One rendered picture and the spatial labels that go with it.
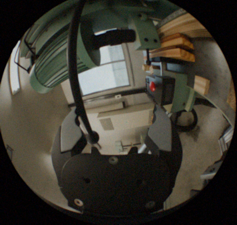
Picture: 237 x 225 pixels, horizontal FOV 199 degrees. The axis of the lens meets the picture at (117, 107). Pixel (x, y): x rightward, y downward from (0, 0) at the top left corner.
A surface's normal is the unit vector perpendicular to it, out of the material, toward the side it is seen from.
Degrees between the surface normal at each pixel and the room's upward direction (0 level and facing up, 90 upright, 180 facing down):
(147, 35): 90
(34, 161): 180
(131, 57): 90
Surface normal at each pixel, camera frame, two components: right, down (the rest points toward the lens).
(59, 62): 0.09, 0.85
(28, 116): 0.98, -0.17
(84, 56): 0.14, 0.95
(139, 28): 0.00, 0.54
